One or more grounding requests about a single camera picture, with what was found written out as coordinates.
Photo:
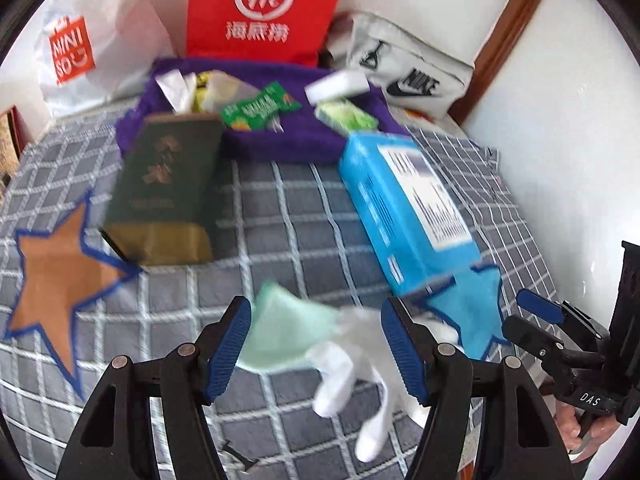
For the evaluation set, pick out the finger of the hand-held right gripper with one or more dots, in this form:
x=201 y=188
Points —
x=525 y=335
x=540 y=305

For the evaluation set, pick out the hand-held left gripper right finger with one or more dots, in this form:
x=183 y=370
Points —
x=400 y=355

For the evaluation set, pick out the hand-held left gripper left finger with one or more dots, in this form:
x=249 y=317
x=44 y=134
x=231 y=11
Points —
x=227 y=355

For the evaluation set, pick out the mint green cloth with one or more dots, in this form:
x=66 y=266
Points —
x=285 y=330

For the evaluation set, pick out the white cotton gloves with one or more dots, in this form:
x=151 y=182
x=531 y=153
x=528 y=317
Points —
x=332 y=385

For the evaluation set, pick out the purple plush storage tray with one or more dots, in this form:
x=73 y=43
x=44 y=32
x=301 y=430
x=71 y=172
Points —
x=280 y=145

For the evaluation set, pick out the light green packet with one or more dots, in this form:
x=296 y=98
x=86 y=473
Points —
x=345 y=117

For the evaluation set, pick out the green printed packet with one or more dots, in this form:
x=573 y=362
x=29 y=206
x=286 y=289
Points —
x=255 y=110

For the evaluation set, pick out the pale translucent plastic packet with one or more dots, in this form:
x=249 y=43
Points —
x=230 y=90

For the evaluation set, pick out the clear plastic bag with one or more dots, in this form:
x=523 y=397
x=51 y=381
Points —
x=172 y=90

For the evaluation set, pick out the white sponge block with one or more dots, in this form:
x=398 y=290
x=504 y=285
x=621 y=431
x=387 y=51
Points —
x=335 y=87

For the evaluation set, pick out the person's right hand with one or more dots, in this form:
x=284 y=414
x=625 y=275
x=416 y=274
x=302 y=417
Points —
x=567 y=425

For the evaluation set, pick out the grey checked bed sheet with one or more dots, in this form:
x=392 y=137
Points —
x=280 y=220

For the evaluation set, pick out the blue box with white label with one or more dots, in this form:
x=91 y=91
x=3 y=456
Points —
x=380 y=200

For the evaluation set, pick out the dark green gold box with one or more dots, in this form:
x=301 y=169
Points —
x=160 y=185

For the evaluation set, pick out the white pillow with orange print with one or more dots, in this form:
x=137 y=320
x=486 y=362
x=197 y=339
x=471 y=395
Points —
x=420 y=115

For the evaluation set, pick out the light grey sports bag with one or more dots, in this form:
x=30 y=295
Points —
x=440 y=67

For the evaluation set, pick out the brown framed board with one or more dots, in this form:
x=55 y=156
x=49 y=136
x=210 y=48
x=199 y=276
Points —
x=7 y=145

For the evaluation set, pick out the white plastic shopping bag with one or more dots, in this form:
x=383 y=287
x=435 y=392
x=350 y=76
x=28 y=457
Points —
x=125 y=35

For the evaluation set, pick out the red paper shopping bag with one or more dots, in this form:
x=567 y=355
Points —
x=210 y=10

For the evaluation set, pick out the brown wooden frame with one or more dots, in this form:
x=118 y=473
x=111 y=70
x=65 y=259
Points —
x=510 y=15

